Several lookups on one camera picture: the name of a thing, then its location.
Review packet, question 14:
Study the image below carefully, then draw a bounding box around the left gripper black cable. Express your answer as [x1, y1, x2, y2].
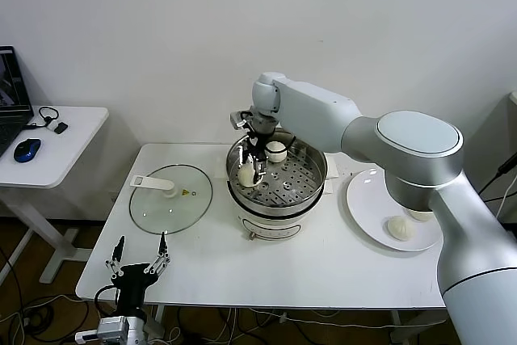
[94, 283, 122, 318]

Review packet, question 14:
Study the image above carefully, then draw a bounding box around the small black white dongle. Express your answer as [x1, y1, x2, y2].
[45, 120, 69, 137]

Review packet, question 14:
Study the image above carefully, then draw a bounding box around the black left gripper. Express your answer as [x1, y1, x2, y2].
[103, 230, 173, 316]

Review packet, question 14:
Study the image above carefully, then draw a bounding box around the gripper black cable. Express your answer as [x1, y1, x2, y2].
[264, 133, 301, 157]
[94, 283, 122, 318]

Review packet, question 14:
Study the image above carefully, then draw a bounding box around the glass lid with white handle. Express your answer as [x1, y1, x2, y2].
[129, 163, 214, 235]

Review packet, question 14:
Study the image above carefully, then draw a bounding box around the white steamed baozi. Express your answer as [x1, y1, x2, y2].
[237, 165, 262, 188]
[386, 215, 415, 241]
[264, 141, 288, 163]
[405, 208, 435, 223]

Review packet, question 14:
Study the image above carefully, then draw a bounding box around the white electric cooking pot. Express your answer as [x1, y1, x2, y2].
[212, 154, 340, 243]

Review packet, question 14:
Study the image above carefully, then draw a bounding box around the black floor cable coil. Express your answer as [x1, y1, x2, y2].
[0, 294, 92, 345]

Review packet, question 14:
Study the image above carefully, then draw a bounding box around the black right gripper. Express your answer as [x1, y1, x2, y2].
[237, 131, 271, 179]

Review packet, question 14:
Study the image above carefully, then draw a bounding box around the white round plate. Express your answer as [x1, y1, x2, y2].
[346, 169, 443, 252]

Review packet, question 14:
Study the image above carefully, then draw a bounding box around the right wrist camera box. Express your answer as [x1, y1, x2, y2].
[229, 109, 256, 131]

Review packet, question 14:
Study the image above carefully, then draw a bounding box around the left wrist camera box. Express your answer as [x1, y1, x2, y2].
[74, 315, 130, 345]

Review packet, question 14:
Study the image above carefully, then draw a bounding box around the black laptop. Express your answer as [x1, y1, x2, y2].
[0, 46, 36, 160]

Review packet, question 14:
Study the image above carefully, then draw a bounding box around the blue computer mouse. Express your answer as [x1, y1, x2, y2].
[13, 137, 43, 164]

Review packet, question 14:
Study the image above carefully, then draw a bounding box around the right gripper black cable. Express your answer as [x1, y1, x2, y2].
[264, 133, 301, 157]

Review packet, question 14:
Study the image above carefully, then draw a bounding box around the stainless steel steamer basket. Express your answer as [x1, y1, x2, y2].
[225, 128, 328, 217]

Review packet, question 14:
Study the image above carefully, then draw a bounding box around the black cable with plug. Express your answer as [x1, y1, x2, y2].
[479, 154, 517, 203]

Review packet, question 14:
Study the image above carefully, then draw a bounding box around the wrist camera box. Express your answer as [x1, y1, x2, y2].
[74, 315, 130, 345]
[229, 109, 256, 131]

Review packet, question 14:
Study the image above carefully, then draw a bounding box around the black earphone cable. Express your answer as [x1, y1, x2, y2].
[23, 107, 61, 131]

